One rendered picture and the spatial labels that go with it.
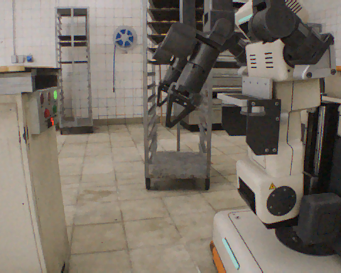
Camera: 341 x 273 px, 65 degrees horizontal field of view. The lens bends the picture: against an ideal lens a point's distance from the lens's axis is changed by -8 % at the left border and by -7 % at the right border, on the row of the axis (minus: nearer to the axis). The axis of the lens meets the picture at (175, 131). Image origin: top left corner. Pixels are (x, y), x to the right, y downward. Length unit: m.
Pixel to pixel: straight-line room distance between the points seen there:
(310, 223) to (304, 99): 0.37
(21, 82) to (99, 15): 4.20
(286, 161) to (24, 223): 0.87
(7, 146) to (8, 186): 0.13
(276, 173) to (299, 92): 0.25
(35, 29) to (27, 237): 4.35
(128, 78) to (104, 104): 0.61
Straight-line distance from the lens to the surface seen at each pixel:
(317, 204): 0.92
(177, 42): 0.64
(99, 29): 5.06
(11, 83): 0.96
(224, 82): 4.38
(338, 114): 1.03
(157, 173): 2.16
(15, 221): 1.08
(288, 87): 0.91
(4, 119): 0.97
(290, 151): 0.91
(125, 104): 5.05
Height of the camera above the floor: 0.89
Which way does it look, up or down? 12 degrees down
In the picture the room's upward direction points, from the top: straight up
